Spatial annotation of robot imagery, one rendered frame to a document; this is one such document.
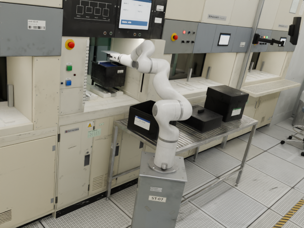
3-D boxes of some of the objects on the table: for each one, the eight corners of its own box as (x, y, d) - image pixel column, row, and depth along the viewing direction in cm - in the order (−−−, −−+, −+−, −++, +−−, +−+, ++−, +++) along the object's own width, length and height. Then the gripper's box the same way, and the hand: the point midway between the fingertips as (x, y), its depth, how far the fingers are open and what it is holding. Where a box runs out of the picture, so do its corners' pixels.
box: (225, 122, 264) (232, 96, 255) (201, 111, 283) (206, 86, 274) (242, 118, 282) (249, 93, 273) (219, 107, 301) (225, 84, 292)
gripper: (130, 54, 239) (116, 49, 251) (114, 54, 228) (101, 49, 239) (129, 63, 242) (116, 58, 253) (113, 64, 230) (100, 58, 242)
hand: (110, 54), depth 245 cm, fingers closed on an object, 3 cm apart
